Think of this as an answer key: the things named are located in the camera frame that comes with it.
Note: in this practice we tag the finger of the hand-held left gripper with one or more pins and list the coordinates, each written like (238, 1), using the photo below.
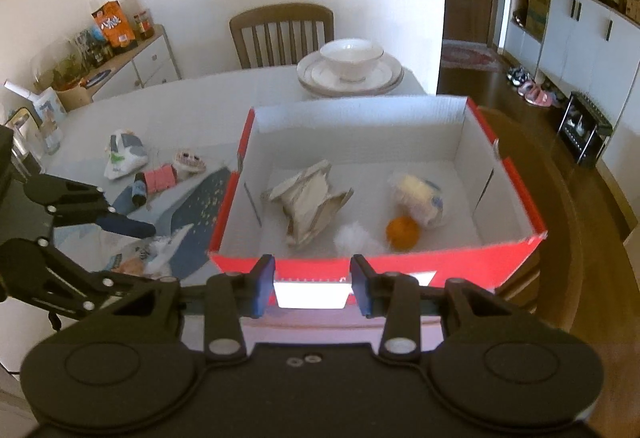
(127, 226)
(65, 268)

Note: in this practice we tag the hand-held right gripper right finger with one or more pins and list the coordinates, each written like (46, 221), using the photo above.
(361, 285)

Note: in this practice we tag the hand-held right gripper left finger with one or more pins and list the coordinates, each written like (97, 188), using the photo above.
(263, 285)

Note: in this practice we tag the white and orange sachet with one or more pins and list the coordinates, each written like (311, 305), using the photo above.
(127, 263)

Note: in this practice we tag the white tissue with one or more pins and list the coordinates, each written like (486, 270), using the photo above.
(355, 238)

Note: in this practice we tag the small orange kumquat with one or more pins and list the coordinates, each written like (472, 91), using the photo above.
(402, 232)

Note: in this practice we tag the thin grey stick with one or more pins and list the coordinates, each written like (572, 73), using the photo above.
(253, 204)

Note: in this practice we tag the silver snack packet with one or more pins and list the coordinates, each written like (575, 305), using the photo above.
(307, 200)

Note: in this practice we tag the yellow cake packet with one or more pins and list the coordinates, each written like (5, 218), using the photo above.
(420, 198)

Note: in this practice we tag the red cardboard box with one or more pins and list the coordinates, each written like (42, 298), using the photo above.
(350, 138)

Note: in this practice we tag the white marble desktop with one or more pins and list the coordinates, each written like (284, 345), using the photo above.
(200, 103)

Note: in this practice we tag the small blue label bottle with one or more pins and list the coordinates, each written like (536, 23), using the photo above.
(137, 190)

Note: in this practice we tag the pink binder clip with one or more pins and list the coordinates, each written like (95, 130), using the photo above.
(161, 179)

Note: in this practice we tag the white printed cup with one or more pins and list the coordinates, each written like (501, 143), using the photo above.
(52, 108)

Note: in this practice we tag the round blue fish placemat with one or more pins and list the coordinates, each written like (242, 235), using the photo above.
(200, 203)

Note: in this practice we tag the clear glass dome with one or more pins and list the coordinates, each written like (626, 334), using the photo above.
(55, 66)

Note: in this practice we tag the white sideboard cabinet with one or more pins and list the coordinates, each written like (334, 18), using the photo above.
(150, 63)

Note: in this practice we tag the orange snack bag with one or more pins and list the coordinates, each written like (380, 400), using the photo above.
(114, 28)

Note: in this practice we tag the red-lidded jar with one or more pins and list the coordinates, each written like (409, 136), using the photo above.
(144, 24)

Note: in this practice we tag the stack of white plates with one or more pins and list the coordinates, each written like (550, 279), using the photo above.
(310, 76)

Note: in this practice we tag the white gold-rimmed bowl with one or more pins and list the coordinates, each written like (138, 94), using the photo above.
(352, 58)

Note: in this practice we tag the brown wooden chair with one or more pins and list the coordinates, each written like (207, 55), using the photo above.
(280, 33)

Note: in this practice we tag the patterned door rug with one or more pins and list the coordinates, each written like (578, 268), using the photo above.
(470, 56)

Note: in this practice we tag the pairs of shoes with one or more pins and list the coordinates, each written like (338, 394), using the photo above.
(532, 88)

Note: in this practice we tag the cardboard box in cabinet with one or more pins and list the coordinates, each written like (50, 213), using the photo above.
(537, 13)

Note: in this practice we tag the white wall cabinet unit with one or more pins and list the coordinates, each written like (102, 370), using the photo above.
(590, 33)

